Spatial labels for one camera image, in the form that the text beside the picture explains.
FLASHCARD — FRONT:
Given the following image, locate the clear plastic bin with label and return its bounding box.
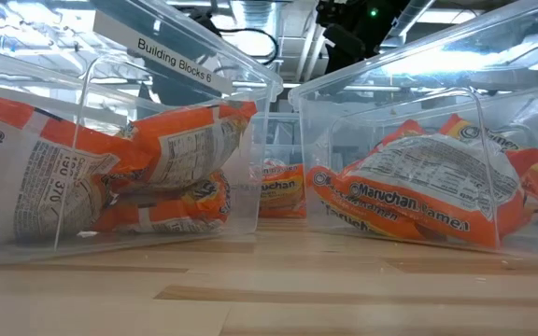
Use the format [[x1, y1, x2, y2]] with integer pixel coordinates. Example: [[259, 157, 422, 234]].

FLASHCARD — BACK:
[[0, 0, 284, 270]]

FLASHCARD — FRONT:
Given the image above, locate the black hanging cable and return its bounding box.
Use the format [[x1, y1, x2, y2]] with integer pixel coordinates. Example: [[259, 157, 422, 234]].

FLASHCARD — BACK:
[[217, 26, 280, 66]]

